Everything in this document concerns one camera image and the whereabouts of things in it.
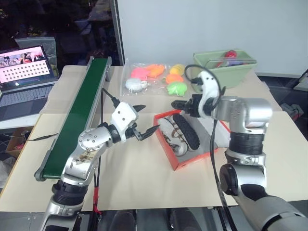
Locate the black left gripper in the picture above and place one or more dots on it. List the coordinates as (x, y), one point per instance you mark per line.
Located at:
(134, 131)

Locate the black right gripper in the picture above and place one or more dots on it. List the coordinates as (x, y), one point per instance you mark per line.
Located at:
(192, 107)

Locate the white shoe black sole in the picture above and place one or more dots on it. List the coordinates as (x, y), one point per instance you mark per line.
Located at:
(168, 130)
(187, 130)

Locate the red shoe box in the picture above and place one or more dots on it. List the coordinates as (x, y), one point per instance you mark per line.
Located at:
(192, 162)

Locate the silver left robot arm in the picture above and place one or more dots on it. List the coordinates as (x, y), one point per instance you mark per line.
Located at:
(91, 139)

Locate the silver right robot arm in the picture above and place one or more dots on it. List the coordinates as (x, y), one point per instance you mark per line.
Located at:
(250, 110)

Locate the green conveyor belt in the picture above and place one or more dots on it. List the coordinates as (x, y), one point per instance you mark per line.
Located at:
(79, 108)

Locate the brown cardboard box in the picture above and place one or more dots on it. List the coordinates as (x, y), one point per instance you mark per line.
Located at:
(14, 142)

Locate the green star toy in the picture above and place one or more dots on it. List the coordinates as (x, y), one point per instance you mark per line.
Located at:
(176, 88)

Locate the small orange soft toy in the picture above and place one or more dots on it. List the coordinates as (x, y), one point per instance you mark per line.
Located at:
(174, 78)

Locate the clear bag of toys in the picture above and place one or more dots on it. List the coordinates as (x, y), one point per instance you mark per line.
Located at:
(156, 84)

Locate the yellow soft toy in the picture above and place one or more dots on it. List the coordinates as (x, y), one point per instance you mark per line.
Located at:
(177, 69)

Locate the white round toy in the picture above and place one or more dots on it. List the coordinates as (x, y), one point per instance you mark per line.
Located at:
(134, 84)

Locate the orange fish toy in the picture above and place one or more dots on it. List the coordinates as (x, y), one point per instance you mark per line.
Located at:
(156, 70)

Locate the pink soft toy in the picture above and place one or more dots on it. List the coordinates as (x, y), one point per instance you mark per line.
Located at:
(139, 73)

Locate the light green plastic bin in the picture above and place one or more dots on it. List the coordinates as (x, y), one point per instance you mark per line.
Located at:
(235, 77)

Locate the purple toy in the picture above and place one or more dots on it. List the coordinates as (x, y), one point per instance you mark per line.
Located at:
(234, 63)

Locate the red toy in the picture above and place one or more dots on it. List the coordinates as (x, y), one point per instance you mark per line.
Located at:
(231, 54)

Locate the white partition panel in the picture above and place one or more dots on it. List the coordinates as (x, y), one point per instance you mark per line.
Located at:
(192, 26)

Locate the grey open laptop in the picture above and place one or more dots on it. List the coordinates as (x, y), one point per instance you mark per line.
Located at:
(24, 96)

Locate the white device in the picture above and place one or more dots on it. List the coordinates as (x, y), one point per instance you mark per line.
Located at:
(302, 81)

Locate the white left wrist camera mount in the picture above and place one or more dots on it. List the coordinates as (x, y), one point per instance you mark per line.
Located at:
(124, 115)

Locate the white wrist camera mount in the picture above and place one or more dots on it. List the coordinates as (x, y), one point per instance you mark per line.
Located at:
(208, 81)
(124, 115)

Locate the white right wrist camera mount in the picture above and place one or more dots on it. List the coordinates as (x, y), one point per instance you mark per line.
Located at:
(208, 81)

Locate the aluminium frame post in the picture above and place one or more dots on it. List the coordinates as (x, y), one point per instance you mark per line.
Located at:
(118, 36)

